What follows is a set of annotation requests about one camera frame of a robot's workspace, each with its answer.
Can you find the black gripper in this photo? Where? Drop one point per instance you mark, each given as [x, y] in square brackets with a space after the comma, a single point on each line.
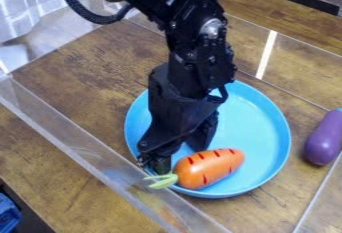
[182, 120]

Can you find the orange toy carrot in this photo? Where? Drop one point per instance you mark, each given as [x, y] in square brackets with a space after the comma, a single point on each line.
[201, 169]

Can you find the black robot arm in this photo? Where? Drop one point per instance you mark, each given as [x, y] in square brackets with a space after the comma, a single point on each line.
[186, 86]

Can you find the blue round tray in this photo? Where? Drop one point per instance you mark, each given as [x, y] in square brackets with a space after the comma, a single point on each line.
[251, 126]

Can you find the purple toy eggplant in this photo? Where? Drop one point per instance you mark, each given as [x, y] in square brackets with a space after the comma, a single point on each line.
[323, 143]

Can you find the blue plastic crate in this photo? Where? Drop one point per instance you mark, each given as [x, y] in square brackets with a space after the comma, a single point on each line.
[9, 214]

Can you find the clear acrylic barrier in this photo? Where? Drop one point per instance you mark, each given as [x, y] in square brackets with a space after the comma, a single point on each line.
[74, 114]

